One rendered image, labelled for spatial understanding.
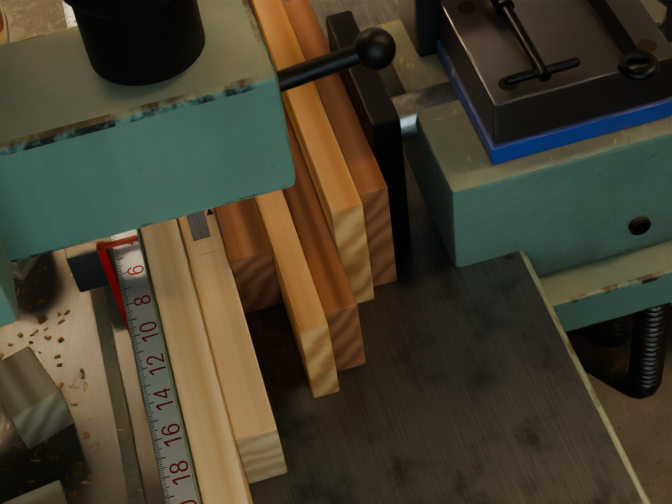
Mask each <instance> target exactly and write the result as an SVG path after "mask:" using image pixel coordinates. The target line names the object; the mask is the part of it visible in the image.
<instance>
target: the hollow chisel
mask: <svg viewBox="0 0 672 504"><path fill-rule="evenodd" d="M186 217H187V220H188V224H189V227H190V231H191V234H192V237H193V241H196V240H200V239H204V238H207V237H210V236H211V235H210V232H209V228H208V224H207V221H206V217H205V214H204V211H201V212H197V213H193V214H190V215H186Z"/></svg>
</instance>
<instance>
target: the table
mask: <svg viewBox="0 0 672 504"><path fill-rule="evenodd" d="M309 1H310V3H311V6H312V8H313V10H314V13H315V15H316V18H317V20H318V22H319V25H320V27H321V30H322V32H323V34H324V37H325V39H326V41H327V44H328V46H329V40H328V33H327V26H326V17H327V16H329V15H333V14H337V13H341V12H345V11H351V12H352V13H353V15H354V17H355V20H356V22H357V24H358V26H359V29H360V31H361V32H362V31H363V30H365V29H367V28H370V27H376V26H378V25H379V24H383V23H387V22H390V21H394V20H398V19H400V17H399V14H398V2H397V0H309ZM403 155H404V152H403ZM404 167H405V178H406V189H407V200H408V211H409V222H410V236H409V237H407V238H403V239H400V240H396V241H393V244H394V253H395V263H396V272H397V280H395V281H392V282H388V283H385V284H381V285H377V286H374V287H373V289H374V299H372V300H368V301H365V302H361V303H358V304H357V307H358V313H359V320H360V327H361V333H362V340H363V347H364V353H365V360H366V363H365V364H363V365H360V366H356V367H353V368H349V369H346V370H342V371H339V372H337V377H338V383H339V388H340V389H339V391H338V392H335V393H332V394H328V395H325V396H321V397H318V398H314V397H313V396H312V393H311V389H310V386H309V383H308V380H307V377H306V374H305V370H304V367H303V364H302V361H301V358H300V355H299V351H298V348H297V345H296V342H295V339H294V335H293V332H292V329H291V326H290V323H289V320H288V316H287V313H286V310H285V307H284V304H283V302H282V304H279V305H275V306H271V307H268V308H264V309H261V310H257V311H254V312H250V313H246V314H244V315H245V319H246V322H247V326H248V329H249V333H250V336H251V340H252V343H253V347H254V350H255V354H256V357H257V361H258V364H259V368H260V371H261V375H262V378H263V382H264V385H265V389H266V392H267V396H268V399H269V403H270V406H271V410H272V413H273V417H274V420H275V423H276V427H277V431H278V434H279V438H280V442H281V446H282V450H283V453H284V457H285V461H286V465H287V469H288V472H287V473H285V474H282V475H279V476H275V477H272V478H268V479H265V480H262V481H258V482H255V483H251V484H249V483H248V486H249V490H250V494H251V497H252V501H253V504H651V503H650V501H649V499H648V497H647V495H646V493H645V491H644V489H643V487H642V485H641V483H640V481H639V479H638V477H637V475H636V473H635V471H634V469H633V467H632V465H631V463H630V461H629V459H628V457H627V455H626V453H625V451H624V449H623V447H622V445H621V443H620V441H619V439H618V437H617V435H616V433H615V431H614V429H613V427H612V425H611V423H610V421H609V419H608V417H607V415H606V413H605V411H604V409H603V407H602V405H601V403H600V401H599V399H598V397H597V395H596V393H595V391H594V389H593V387H592V385H591V383H590V381H589V379H588V377H587V375H586V373H585V371H584V369H583V367H582V365H581V363H580V361H579V359H578V357H577V355H576V353H575V351H574V349H573V347H572V345H571V343H570V341H569V339H568V337H567V335H566V332H569V331H573V330H576V329H580V328H583V327H586V326H590V325H593V324H597V323H600V322H604V321H607V320H611V319H614V318H618V317H621V316H624V315H628V314H631V313H635V312H638V311H642V310H645V309H649V308H652V307H656V306H659V305H662V304H666V303H669V302H672V239H670V240H667V241H663V242H660V243H656V244H653V245H649V246H646V247H642V248H639V249H635V250H632V251H628V252H625V253H621V254H618V255H614V256H610V257H607V258H603V259H600V260H596V261H593V262H589V263H586V264H582V265H579V266H575V267H572V268H568V269H565V270H561V271H558V272H554V273H551V274H547V275H544V276H540V277H538V276H537V274H536V272H535V270H534V268H533V266H532V264H531V262H530V260H529V258H528V256H527V254H526V252H525V251H517V252H513V253H510V254H514V256H515V257H513V258H509V259H505V257H504V256H505V255H503V256H499V257H495V258H492V259H488V260H485V261H481V262H478V263H474V264H471V265H467V266H464V267H456V266H455V265H454V264H453V263H452V261H451V259H450V256H449V254H448V252H447V249H446V247H445V245H444V243H443V240H442V238H441V236H440V234H439V231H438V229H437V227H436V225H435V222H434V220H433V218H432V216H431V213H430V211H429V209H428V207H427V204H426V202H425V200H424V197H423V195H422V193H421V191H420V188H419V186H418V184H417V182H416V179H415V177H414V175H413V173H412V170H411V168H410V166H409V164H408V161H407V159H406V157H405V155H404Z"/></svg>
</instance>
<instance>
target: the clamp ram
mask: <svg viewBox="0 0 672 504"><path fill-rule="evenodd" d="M326 26H327V33H328V40H329V48H330V51H331V52H332V51H335V50H338V49H341V48H343V47H346V46H349V45H352V44H354V41H355V39H356V37H357V36H358V34H359V33H360V32H361V31H360V29H359V26H358V24H357V22H356V20H355V17H354V15H353V13H352V12H351V11H345V12H341V13H337V14H333V15H329V16H327V17H326ZM340 75H341V77H342V80H343V82H344V84H345V87H346V89H347V92H348V94H349V96H350V99H351V101H352V103H353V106H354V108H355V111H356V113H357V115H358V118H359V120H360V123H361V125H362V127H363V130H364V132H365V134H366V137H367V139H368V142H369V144H370V146H371V149H372V151H373V154H374V156H375V158H376V161H377V163H378V165H379V168H380V170H381V173H382V175H383V177H384V180H385V182H386V185H387V188H388V197H389V207H390V216H391V225H392V235H393V241H396V240H400V239H403V238H407V237H409V236H410V222H409V211H408V200H407V189H406V178H405V167H404V155H403V144H402V142H406V141H409V140H413V139H416V138H417V125H416V114H417V113H418V112H419V111H420V110H422V109H426V108H429V107H433V106H437V105H441V104H444V103H448V102H452V101H456V100H459V98H458V96H457V94H456V92H455V89H454V87H453V85H452V84H451V82H447V83H443V84H439V85H436V86H432V87H428V88H424V89H421V90H417V91H413V92H409V93H405V94H401V95H397V96H394V97H390V95H389V93H388V91H387V88H386V86H385V84H384V82H383V79H382V77H381V75H380V73H379V71H371V70H367V69H365V68H363V67H362V66H360V65H358V66H355V67H352V68H349V69H347V70H344V71H341V72H340Z"/></svg>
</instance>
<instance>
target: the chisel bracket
mask: <svg viewBox="0 0 672 504"><path fill-rule="evenodd" d="M197 3H198V7H199V11H200V15H201V20H202V24H203V28H204V33H205V44H204V48H203V50H202V52H201V54H200V56H199V57H198V58H197V60H196V61H195V62H194V63H193V64H192V65H191V66H190V67H189V68H187V69H186V70H185V71H183V72H182V73H180V74H178V75H176V76H175V77H172V78H170V79H168V80H165V81H162V82H159V83H155V84H150V85H143V86H127V85H120V84H116V83H112V82H110V81H108V80H105V79H104V78H102V77H101V76H99V75H98V74H97V73H96V72H95V71H94V69H93V68H92V66H91V63H90V60H89V57H88V55H87V52H86V49H85V46H84V43H83V40H82V37H81V34H80V31H79V28H78V25H77V26H73V27H69V28H65V29H61V30H57V31H53V32H49V33H45V34H41V35H38V36H34V37H30V38H26V39H22V40H18V41H14V42H10V43H6V44H2V45H0V238H1V240H2V242H3V244H4V246H5V249H6V251H7V253H8V255H9V257H10V259H11V263H13V262H17V261H21V260H24V259H28V258H32V257H35V256H39V255H43V254H46V253H50V252H54V251H57V250H61V249H65V248H68V247H72V246H76V245H79V244H83V243H87V242H90V241H94V240H98V239H101V238H105V237H109V236H113V235H116V234H120V233H124V232H127V231H131V230H135V229H138V228H142V227H146V226H149V225H153V224H157V223H160V222H164V221H168V220H171V219H175V218H179V217H182V216H186V215H190V214H193V213H197V212H201V211H204V210H208V209H212V208H215V207H219V206H223V205H227V204H230V203H234V202H238V201H241V200H245V199H249V198H252V197H256V196H260V195H263V194H267V193H271V192H274V191H278V190H282V189H285V188H289V187H291V186H293V185H294V184H295V181H296V171H295V166H294V161H293V155H292V150H291V145H290V139H289V134H288V128H287V123H286V118H285V112H284V107H283V102H282V96H281V91H280V86H279V80H278V76H277V73H276V70H275V68H274V65H273V62H272V60H271V57H270V54H269V51H268V49H267V46H266V43H265V41H264V38H263V33H262V31H261V30H260V27H259V24H258V22H257V19H256V16H255V13H254V11H253V8H252V5H251V3H250V0H197Z"/></svg>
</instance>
